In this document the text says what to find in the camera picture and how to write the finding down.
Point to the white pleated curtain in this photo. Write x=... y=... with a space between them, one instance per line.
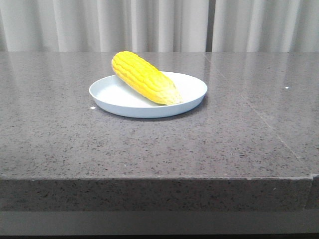
x=159 y=25

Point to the white round plate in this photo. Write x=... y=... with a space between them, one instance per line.
x=114 y=96

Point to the yellow corn cob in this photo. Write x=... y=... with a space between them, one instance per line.
x=145 y=78

